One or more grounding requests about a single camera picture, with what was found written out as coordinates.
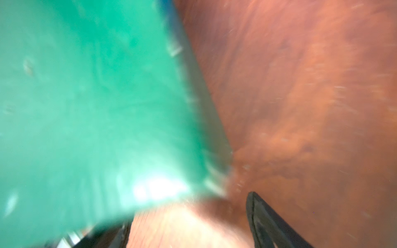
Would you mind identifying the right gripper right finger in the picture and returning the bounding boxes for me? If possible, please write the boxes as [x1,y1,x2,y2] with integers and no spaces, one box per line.
[246,192,312,248]

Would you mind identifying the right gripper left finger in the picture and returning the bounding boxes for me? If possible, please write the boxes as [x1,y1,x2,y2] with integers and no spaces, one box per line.
[73,218,133,248]

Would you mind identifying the green shoebox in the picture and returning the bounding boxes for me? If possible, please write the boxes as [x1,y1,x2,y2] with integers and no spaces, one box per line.
[1,1,232,248]

